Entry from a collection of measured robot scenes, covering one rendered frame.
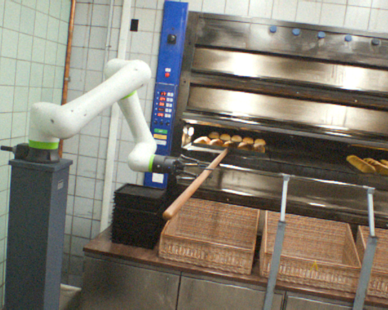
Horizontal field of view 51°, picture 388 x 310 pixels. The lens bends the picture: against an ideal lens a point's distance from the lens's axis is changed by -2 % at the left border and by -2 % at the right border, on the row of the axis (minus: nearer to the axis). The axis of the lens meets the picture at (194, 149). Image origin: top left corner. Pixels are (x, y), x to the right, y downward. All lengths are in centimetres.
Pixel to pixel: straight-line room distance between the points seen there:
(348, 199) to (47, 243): 191
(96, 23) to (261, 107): 128
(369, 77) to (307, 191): 84
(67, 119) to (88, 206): 155
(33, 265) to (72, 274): 145
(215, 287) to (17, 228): 117
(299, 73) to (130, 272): 162
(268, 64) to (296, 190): 85
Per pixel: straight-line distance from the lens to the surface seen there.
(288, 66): 281
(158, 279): 254
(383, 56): 292
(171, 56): 284
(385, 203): 298
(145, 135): 212
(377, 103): 289
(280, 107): 280
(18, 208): 190
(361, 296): 248
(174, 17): 287
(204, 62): 282
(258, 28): 284
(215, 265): 249
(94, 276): 267
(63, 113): 168
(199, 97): 282
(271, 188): 285
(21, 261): 197
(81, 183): 313
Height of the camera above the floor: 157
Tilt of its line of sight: 8 degrees down
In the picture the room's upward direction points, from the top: 7 degrees clockwise
